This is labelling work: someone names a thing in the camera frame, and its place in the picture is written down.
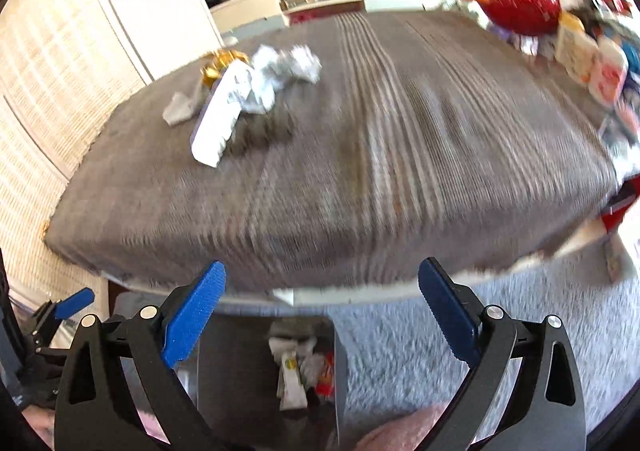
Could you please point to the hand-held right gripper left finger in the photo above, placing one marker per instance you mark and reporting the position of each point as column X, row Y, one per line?
column 192, row 316

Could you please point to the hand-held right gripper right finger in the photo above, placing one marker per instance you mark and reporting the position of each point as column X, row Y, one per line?
column 447, row 313

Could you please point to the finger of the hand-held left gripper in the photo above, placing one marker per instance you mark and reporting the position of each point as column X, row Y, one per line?
column 75, row 303

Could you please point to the trash bin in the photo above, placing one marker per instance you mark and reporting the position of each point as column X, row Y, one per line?
column 225, row 381

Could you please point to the red snack packet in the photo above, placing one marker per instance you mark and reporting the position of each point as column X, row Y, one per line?
column 326, row 373

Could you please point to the grey shaggy rug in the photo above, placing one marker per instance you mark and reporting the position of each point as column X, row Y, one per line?
column 400, row 331

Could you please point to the white yellow printed wrapper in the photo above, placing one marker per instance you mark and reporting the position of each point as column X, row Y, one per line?
column 292, row 381

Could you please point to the pink fuzzy clothing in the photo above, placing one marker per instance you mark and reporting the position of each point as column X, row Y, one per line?
column 400, row 433

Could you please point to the brown plaid tablecloth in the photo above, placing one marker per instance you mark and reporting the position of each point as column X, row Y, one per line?
column 400, row 156

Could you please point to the long white wrapper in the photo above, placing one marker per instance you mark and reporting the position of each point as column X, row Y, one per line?
column 217, row 126

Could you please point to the red paper bag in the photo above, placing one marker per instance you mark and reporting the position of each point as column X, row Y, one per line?
column 616, row 216

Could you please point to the pale crumpled wrapper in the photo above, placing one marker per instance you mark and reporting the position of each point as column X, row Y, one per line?
column 182, row 108

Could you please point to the woven folding screen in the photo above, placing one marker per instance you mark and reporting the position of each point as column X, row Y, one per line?
column 55, row 96

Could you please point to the gold crumpled wrapper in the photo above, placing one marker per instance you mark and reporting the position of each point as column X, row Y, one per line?
column 222, row 66

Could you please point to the white crumpled paper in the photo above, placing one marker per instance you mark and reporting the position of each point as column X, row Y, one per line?
column 290, row 71

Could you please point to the white bottle pink label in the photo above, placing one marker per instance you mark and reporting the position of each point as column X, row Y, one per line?
column 607, row 73

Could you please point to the white bottle yellow cap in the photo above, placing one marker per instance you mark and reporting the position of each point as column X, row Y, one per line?
column 575, row 48

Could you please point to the blue round tin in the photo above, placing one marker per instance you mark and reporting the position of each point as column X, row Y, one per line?
column 631, row 58

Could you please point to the red plastic basket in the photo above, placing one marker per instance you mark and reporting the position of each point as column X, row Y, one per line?
column 525, row 3

